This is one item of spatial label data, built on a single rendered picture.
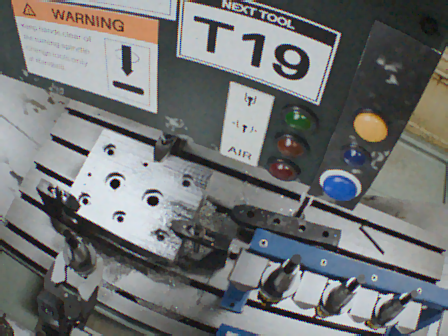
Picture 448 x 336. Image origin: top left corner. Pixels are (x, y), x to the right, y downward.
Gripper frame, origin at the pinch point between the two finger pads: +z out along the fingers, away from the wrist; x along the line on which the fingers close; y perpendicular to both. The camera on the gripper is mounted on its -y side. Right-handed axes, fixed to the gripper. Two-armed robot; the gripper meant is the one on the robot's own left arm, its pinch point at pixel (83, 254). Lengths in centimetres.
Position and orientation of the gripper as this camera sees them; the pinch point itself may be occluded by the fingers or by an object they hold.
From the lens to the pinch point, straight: 79.3
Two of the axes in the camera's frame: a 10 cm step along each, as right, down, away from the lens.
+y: -1.3, 4.6, 8.8
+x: 9.3, 3.7, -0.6
